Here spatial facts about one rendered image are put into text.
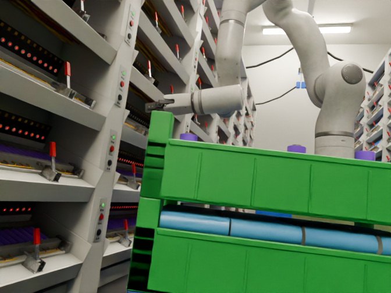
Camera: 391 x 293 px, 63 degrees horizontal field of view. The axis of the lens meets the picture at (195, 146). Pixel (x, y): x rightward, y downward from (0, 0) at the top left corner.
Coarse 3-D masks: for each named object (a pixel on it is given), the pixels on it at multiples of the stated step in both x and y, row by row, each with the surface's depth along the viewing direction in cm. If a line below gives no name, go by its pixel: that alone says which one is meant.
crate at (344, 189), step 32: (160, 128) 29; (160, 160) 29; (192, 160) 29; (224, 160) 29; (256, 160) 29; (288, 160) 29; (320, 160) 28; (352, 160) 28; (160, 192) 28; (192, 192) 28; (224, 192) 28; (256, 192) 28; (288, 192) 28; (320, 192) 28; (352, 192) 28; (384, 192) 28; (384, 224) 27
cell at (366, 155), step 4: (356, 152) 32; (360, 152) 31; (364, 152) 31; (368, 152) 31; (372, 152) 31; (356, 156) 32; (360, 156) 31; (364, 156) 31; (368, 156) 31; (372, 156) 31; (372, 160) 31
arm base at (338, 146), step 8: (328, 136) 101; (336, 136) 100; (344, 136) 99; (320, 144) 102; (328, 144) 100; (336, 144) 99; (344, 144) 99; (352, 144) 100; (320, 152) 102; (328, 152) 100; (336, 152) 99; (344, 152) 98; (352, 152) 100
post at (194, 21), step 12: (180, 12) 172; (192, 12) 170; (192, 24) 169; (180, 48) 168; (192, 48) 166; (192, 60) 165; (156, 72) 169; (168, 84) 166; (180, 84) 164; (192, 84) 168; (180, 132) 160; (144, 156) 163
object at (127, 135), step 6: (126, 114) 101; (132, 120) 142; (126, 132) 104; (132, 132) 108; (120, 138) 103; (126, 138) 106; (132, 138) 109; (138, 138) 113; (144, 138) 117; (138, 144) 115; (144, 144) 119
